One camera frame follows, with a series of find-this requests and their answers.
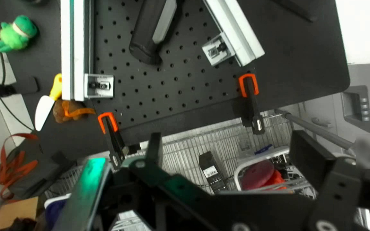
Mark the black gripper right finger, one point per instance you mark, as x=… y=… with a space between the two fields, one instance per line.
x=311 y=155

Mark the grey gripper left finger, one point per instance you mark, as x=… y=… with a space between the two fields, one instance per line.
x=84 y=193

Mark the blue box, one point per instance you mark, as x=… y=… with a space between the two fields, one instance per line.
x=55 y=207

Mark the red round item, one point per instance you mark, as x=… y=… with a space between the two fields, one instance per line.
x=260 y=175

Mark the white rimmed container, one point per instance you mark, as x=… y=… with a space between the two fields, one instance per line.
x=253 y=157

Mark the orange and black clamp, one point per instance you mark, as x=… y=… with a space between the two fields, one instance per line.
x=249 y=103
x=115 y=136

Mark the grey panel with buttons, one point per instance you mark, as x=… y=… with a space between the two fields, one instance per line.
x=359 y=107

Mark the brown cardboard box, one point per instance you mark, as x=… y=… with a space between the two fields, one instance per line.
x=16 y=212

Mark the orange translucent toy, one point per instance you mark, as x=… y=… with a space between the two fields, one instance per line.
x=67 y=112

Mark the white and yellow toy knife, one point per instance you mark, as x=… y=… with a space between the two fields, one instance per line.
x=44 y=109

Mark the black device with label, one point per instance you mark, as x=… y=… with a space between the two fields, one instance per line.
x=211 y=171

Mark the black and grey bar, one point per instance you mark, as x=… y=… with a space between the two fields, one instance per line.
x=148 y=33

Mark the green plush frog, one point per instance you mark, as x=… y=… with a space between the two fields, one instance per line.
x=17 y=33

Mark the aluminium extrusion with bracket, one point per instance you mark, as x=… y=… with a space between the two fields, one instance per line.
x=75 y=46
x=237 y=30

